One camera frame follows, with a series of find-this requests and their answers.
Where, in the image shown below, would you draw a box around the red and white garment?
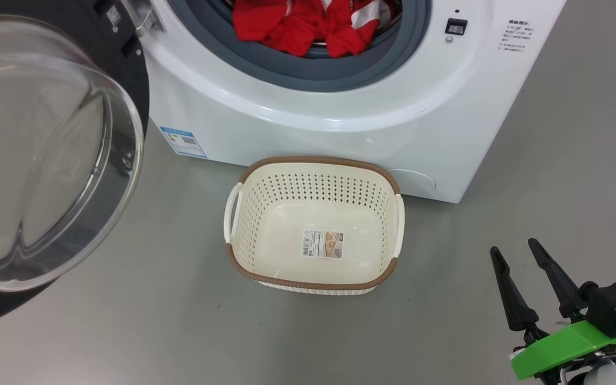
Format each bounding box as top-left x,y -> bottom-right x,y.
232,0 -> 397,58

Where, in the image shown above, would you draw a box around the white front-load washing machine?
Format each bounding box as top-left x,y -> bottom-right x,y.
142,0 -> 568,204

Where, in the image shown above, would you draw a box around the grey rubber door gasket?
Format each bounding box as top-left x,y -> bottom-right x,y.
167,0 -> 432,93

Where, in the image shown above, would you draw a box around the round black-rimmed glass washer door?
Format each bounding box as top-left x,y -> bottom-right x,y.
0,0 -> 151,333

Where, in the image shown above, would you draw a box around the round filter cover flap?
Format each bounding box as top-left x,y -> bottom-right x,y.
388,169 -> 437,196

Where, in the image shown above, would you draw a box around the blue energy label sticker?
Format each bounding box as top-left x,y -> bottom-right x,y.
159,126 -> 207,159

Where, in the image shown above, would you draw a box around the printed product label sticker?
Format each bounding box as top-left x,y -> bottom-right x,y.
301,229 -> 345,260

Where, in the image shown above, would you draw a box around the cream perforated basket brown rim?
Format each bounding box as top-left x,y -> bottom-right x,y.
224,156 -> 406,296

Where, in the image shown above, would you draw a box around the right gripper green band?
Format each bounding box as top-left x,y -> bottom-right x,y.
489,237 -> 616,385

